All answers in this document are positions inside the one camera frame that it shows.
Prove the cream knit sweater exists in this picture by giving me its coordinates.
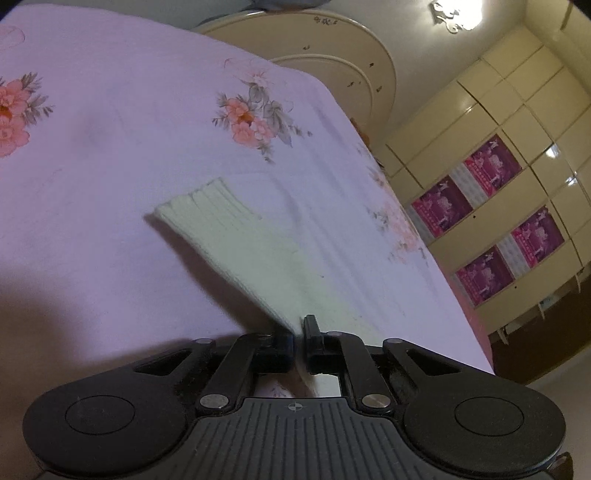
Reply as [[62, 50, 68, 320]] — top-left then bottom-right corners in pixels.
[[154, 176, 376, 398]]

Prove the floral white bedsheet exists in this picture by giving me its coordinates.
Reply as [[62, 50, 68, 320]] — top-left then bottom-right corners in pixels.
[[0, 4, 496, 402]]

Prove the orange floral pillow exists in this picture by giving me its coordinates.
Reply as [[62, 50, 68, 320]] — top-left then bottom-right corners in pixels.
[[350, 117, 385, 168]]

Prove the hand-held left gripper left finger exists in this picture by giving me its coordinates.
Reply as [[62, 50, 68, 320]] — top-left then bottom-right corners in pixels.
[[133, 333, 297, 413]]

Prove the cream glossy wardrobe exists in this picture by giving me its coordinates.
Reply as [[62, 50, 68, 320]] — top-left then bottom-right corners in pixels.
[[382, 18, 591, 349]]

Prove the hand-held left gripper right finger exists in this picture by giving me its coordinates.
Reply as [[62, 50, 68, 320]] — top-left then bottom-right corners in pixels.
[[301, 314, 463, 412]]

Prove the purple wall poster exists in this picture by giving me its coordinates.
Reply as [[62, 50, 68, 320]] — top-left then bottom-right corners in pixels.
[[510, 206, 567, 269], [464, 135, 523, 195], [455, 246, 515, 306], [411, 175, 475, 241]]

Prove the white ceiling light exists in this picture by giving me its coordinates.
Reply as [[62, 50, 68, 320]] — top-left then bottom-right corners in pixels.
[[428, 0, 486, 34]]

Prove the cream painted headboard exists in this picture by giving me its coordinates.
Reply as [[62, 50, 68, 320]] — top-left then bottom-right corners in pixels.
[[191, 10, 399, 141]]

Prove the pink bedspread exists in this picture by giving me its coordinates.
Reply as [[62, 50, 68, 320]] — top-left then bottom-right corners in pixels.
[[406, 203, 497, 376]]

